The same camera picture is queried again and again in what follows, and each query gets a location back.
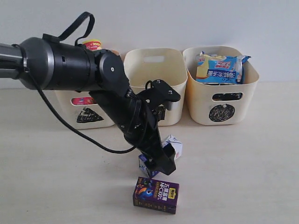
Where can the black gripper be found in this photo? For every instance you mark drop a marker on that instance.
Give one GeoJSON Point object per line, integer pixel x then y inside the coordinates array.
{"type": "Point", "coordinates": [145, 137]}

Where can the blue white milk carton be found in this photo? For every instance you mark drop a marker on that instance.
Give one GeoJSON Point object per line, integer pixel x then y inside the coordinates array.
{"type": "Point", "coordinates": [169, 140]}

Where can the purple juice carton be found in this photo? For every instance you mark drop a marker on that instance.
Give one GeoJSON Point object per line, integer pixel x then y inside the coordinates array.
{"type": "Point", "coordinates": [156, 195]}

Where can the pink Lays chips can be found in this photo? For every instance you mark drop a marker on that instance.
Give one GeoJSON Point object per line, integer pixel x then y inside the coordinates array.
{"type": "Point", "coordinates": [83, 101]}

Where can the blue instant noodle packet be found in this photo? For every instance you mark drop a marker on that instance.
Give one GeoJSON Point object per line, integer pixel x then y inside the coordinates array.
{"type": "Point", "coordinates": [220, 69]}

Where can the yellow Lays chips can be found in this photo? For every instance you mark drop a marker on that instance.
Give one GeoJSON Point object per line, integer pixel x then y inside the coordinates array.
{"type": "Point", "coordinates": [92, 44]}

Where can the orange instant noodle packet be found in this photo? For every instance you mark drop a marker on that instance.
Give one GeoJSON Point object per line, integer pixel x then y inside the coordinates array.
{"type": "Point", "coordinates": [227, 96]}

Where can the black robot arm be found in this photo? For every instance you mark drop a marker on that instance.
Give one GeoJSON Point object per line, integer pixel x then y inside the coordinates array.
{"type": "Point", "coordinates": [47, 64]}

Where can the left cream plastic bin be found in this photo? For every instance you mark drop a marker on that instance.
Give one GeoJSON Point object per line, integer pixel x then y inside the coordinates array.
{"type": "Point", "coordinates": [82, 116]}

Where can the middle cream plastic bin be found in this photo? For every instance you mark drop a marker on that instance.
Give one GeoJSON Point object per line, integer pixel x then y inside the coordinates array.
{"type": "Point", "coordinates": [142, 65]}

